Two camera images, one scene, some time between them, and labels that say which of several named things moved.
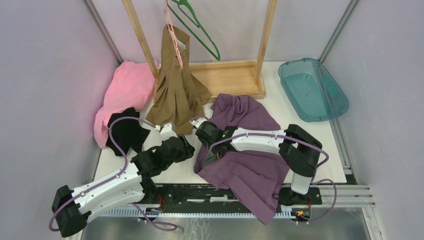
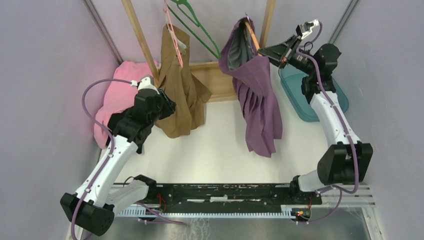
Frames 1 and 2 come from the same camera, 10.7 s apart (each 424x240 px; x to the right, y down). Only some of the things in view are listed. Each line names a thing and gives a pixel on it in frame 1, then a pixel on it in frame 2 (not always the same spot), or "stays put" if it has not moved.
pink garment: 131,86 stays put
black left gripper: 187,152 to 169,106
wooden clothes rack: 244,79 stays put
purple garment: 257,178 to 253,89
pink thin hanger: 171,35 stays put
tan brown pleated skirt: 177,105 stays put
